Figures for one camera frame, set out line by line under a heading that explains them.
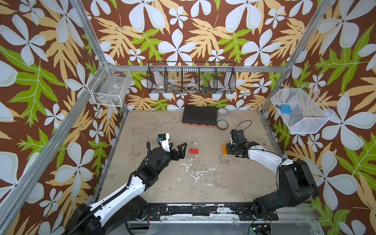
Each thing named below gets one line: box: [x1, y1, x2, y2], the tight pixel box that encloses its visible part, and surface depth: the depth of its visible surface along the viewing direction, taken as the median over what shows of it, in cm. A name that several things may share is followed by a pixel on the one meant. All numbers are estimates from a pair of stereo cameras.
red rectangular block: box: [188, 148, 200, 155], surface depth 100 cm
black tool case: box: [181, 104, 218, 128], surface depth 116 cm
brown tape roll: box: [216, 119, 229, 131], surface depth 114 cm
